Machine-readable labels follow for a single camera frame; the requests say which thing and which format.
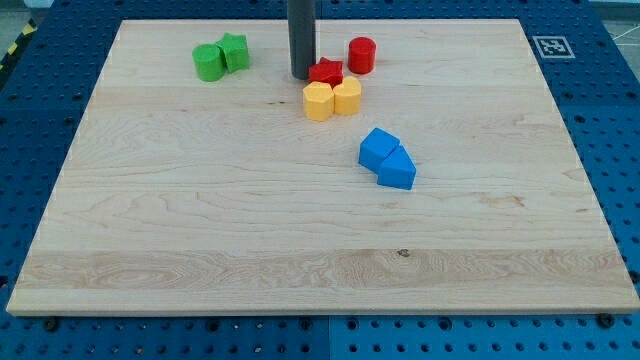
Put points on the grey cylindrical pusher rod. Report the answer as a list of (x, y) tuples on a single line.
[(302, 36)]

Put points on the yellow heart block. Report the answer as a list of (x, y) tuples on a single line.
[(347, 96)]

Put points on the wooden board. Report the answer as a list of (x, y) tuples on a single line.
[(181, 197)]

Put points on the green star block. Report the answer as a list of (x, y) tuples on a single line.
[(235, 51)]

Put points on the white fiducial marker tag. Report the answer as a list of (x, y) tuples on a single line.
[(553, 47)]

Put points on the red cylinder block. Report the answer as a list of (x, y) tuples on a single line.
[(361, 55)]

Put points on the red star block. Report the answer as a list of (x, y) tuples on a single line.
[(326, 71)]

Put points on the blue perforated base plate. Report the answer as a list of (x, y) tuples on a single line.
[(41, 106)]

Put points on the blue cube block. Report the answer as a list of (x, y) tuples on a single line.
[(375, 148)]

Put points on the blue pentagon block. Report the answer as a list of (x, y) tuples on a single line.
[(397, 170)]

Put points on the green cylinder block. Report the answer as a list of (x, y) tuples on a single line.
[(208, 62)]

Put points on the yellow hexagon block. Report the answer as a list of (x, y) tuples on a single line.
[(318, 101)]

